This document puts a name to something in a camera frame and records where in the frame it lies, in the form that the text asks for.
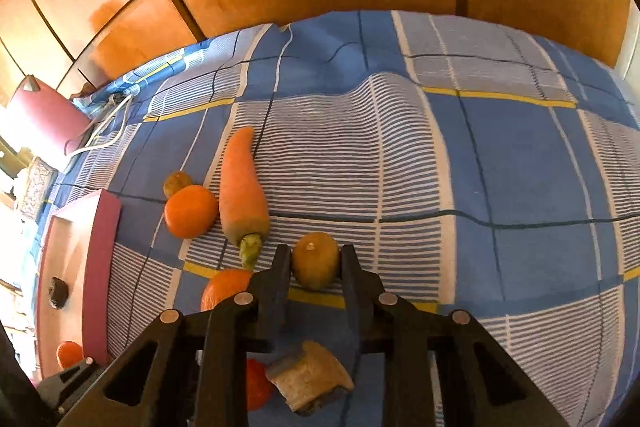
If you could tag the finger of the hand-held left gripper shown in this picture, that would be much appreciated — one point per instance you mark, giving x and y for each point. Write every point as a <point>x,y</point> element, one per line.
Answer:
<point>70,384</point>

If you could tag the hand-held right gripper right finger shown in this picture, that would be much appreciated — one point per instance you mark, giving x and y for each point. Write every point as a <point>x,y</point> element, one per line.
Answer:
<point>352,282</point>

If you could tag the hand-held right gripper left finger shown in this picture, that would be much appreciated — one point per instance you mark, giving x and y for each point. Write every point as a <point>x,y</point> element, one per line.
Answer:
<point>280,277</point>

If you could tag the small potato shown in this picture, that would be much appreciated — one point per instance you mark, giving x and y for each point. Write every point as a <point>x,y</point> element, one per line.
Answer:
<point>316,259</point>
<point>177,182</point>

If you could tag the orange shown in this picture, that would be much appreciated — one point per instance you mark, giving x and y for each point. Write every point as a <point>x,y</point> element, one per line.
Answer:
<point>225,288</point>
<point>69,353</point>
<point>191,211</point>

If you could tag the orange carrot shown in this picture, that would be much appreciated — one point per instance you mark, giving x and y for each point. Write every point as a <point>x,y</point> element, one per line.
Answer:
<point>242,197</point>

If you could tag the red tomato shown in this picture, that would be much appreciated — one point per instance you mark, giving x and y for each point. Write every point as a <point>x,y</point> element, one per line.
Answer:
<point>259,384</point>

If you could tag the pink cardboard box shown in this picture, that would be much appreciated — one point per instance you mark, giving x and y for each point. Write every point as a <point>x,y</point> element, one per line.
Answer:
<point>100,257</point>

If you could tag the dark brown round cake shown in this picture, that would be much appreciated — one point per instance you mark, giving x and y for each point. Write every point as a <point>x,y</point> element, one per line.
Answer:
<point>57,293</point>

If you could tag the blue plaid blanket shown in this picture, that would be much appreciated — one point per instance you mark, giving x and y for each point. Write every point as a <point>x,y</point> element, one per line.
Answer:
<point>500,157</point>

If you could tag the silver embossed tissue box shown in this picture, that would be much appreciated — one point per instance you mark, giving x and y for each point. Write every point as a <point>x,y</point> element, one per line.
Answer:
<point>36,189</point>

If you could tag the pink electric kettle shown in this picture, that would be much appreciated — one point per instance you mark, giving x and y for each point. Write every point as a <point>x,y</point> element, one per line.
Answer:
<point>45,117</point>

